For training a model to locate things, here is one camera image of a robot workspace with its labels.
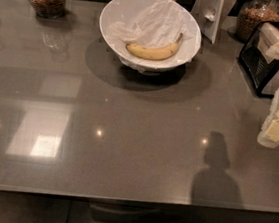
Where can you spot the yellow banana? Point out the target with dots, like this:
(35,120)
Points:
(154,54)

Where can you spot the white bowl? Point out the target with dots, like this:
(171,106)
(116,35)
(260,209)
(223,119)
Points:
(116,17)

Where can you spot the right glass jar with cereal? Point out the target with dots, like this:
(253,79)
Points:
(253,13)

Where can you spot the white plastic bag liner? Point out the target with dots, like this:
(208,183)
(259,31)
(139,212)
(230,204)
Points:
(156,25)

